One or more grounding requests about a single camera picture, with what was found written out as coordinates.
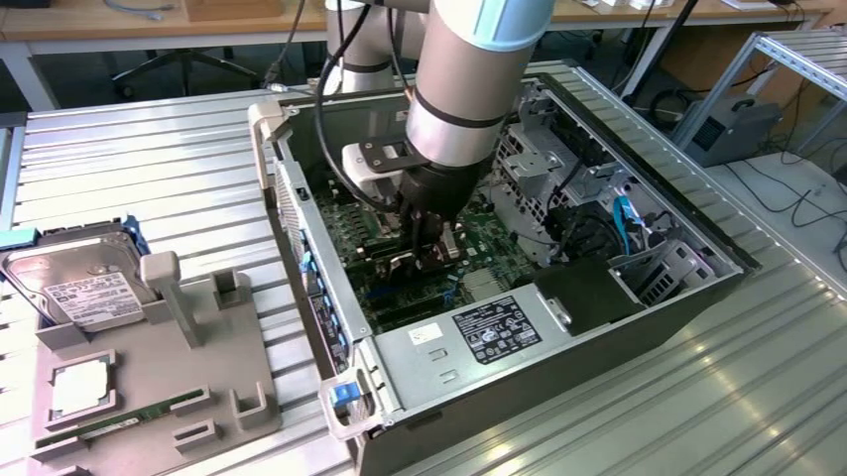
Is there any green motherboard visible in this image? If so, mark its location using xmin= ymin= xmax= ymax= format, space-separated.
xmin=310 ymin=171 xmax=539 ymax=333

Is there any green RAM stick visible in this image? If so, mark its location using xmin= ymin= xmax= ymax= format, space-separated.
xmin=35 ymin=389 xmax=207 ymax=443

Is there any black cable silver connector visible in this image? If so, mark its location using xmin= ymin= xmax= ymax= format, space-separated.
xmin=264 ymin=0 xmax=307 ymax=94

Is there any blue disk carrier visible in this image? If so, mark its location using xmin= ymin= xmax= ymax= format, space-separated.
xmin=0 ymin=213 xmax=158 ymax=264

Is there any black floor cable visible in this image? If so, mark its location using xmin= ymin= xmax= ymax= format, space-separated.
xmin=724 ymin=151 xmax=847 ymax=234

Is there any silver chipset heatsink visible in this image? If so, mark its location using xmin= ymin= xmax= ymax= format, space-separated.
xmin=459 ymin=270 xmax=512 ymax=301

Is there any grey box with handle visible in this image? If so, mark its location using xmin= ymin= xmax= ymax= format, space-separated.
xmin=687 ymin=96 xmax=786 ymax=168

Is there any blue SATA wire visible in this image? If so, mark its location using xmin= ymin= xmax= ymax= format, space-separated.
xmin=612 ymin=195 xmax=640 ymax=257

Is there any brown cardboard box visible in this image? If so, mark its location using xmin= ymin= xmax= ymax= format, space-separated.
xmin=182 ymin=0 xmax=287 ymax=24

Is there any open PC case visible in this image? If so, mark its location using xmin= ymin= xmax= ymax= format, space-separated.
xmin=248 ymin=71 xmax=763 ymax=476

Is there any silver hard disk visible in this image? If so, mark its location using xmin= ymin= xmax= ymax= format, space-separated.
xmin=0 ymin=235 xmax=150 ymax=334

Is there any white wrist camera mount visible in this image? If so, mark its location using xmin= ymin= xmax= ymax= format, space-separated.
xmin=340 ymin=140 xmax=428 ymax=210

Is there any black office chair base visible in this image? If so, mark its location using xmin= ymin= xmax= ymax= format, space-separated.
xmin=108 ymin=47 xmax=260 ymax=98

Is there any grey power supply unit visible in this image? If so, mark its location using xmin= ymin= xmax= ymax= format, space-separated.
xmin=366 ymin=282 xmax=579 ymax=414

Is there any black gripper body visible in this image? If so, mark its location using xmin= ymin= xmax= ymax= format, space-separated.
xmin=395 ymin=161 xmax=490 ymax=220

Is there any black power wire bundle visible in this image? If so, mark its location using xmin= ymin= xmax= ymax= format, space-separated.
xmin=546 ymin=205 xmax=624 ymax=264

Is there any aluminium frame table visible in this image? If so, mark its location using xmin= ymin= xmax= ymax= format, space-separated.
xmin=674 ymin=29 xmax=847 ymax=156

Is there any silver CPU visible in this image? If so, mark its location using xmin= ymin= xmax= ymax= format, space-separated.
xmin=51 ymin=365 xmax=111 ymax=414

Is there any light blue network cable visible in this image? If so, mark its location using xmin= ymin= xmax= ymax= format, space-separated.
xmin=102 ymin=0 xmax=178 ymax=22

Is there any grey parts rack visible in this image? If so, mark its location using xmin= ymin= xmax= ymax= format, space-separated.
xmin=26 ymin=250 xmax=287 ymax=470

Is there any silver metal drive cage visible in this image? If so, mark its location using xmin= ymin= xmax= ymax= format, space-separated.
xmin=488 ymin=116 xmax=636 ymax=269

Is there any black camera cable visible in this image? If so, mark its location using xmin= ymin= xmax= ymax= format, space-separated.
xmin=312 ymin=0 xmax=407 ymax=215

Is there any wooden desk white frame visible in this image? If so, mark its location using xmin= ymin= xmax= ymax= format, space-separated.
xmin=0 ymin=0 xmax=332 ymax=113

